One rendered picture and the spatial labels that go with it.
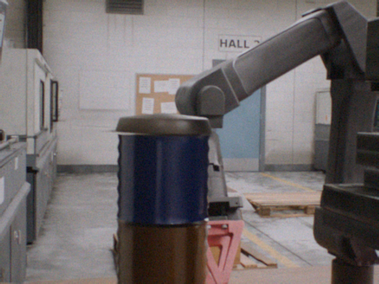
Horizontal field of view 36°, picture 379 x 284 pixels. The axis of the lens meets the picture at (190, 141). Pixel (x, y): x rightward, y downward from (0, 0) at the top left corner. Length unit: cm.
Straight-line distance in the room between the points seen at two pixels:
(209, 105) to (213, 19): 1091
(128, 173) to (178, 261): 4
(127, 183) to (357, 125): 68
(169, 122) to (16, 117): 485
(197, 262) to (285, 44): 62
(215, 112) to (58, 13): 1064
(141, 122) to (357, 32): 66
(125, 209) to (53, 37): 1108
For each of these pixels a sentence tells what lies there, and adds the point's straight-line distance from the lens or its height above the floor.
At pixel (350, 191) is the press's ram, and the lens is 45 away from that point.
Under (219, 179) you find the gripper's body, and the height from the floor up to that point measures 111.
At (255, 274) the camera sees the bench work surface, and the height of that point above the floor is 90.
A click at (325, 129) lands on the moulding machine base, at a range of 1160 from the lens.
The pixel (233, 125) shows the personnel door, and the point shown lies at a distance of 1161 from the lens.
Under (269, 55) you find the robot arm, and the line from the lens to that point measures 82.
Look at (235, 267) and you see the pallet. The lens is 413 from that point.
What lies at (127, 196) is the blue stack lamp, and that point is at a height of 117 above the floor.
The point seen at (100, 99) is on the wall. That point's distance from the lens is 1123.
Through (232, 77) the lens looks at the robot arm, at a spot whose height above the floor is 124.
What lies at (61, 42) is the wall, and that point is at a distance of 1129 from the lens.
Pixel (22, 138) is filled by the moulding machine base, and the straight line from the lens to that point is 506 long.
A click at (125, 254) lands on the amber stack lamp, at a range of 24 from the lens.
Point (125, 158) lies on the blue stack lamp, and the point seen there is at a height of 118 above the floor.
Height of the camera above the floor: 120
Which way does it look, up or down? 3 degrees down
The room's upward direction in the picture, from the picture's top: 1 degrees clockwise
